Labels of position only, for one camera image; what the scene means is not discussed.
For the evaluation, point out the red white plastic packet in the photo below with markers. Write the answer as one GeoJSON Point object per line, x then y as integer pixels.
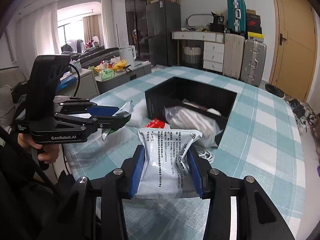
{"type": "Point", "coordinates": [155, 123]}

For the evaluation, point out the white drawer desk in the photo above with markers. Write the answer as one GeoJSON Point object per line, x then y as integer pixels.
{"type": "Point", "coordinates": [211, 43]}

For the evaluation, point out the dark grey refrigerator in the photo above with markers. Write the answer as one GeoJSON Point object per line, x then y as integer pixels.
{"type": "Point", "coordinates": [163, 17]}

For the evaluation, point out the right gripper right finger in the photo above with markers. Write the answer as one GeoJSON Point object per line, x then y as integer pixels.
{"type": "Point", "coordinates": [256, 215]}

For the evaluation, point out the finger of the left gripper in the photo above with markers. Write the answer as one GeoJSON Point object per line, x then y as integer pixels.
{"type": "Point", "coordinates": [111, 122]}
{"type": "Point", "coordinates": [104, 111]}

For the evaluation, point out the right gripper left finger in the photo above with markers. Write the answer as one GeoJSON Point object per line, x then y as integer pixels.
{"type": "Point", "coordinates": [99, 209]}

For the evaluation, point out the person left hand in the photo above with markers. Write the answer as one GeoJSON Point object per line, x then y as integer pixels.
{"type": "Point", "coordinates": [49, 153]}

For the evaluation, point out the wooden door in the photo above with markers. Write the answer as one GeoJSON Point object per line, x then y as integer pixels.
{"type": "Point", "coordinates": [295, 50]}

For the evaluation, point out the silver pouch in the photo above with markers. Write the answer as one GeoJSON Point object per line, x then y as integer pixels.
{"type": "Point", "coordinates": [125, 110]}

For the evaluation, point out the teal checkered tablecloth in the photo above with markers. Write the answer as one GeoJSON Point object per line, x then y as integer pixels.
{"type": "Point", "coordinates": [261, 139]}

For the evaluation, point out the grey coffee table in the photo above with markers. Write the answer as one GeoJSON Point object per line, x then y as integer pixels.
{"type": "Point", "coordinates": [139, 70]}

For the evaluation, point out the beige suitcase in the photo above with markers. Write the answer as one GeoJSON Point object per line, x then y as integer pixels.
{"type": "Point", "coordinates": [233, 54]}

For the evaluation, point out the white foam sheet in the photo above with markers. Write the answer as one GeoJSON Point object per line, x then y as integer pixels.
{"type": "Point", "coordinates": [137, 117]}

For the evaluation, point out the woven laundry basket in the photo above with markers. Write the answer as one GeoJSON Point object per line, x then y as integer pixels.
{"type": "Point", "coordinates": [192, 55]}

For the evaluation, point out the teal suitcase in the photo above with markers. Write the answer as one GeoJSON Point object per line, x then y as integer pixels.
{"type": "Point", "coordinates": [237, 19]}

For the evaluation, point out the white printed foil pouch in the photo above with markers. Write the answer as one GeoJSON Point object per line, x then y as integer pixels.
{"type": "Point", "coordinates": [165, 173]}

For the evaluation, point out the white kettle appliance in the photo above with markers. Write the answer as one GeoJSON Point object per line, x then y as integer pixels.
{"type": "Point", "coordinates": [128, 54]}

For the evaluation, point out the black storage box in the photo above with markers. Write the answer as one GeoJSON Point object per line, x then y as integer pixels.
{"type": "Point", "coordinates": [214, 102]}

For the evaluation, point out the stack of shoe boxes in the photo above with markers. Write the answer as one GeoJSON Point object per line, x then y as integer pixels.
{"type": "Point", "coordinates": [254, 29]}

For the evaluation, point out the silver suitcase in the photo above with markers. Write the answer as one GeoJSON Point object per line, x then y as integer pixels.
{"type": "Point", "coordinates": [253, 62]}

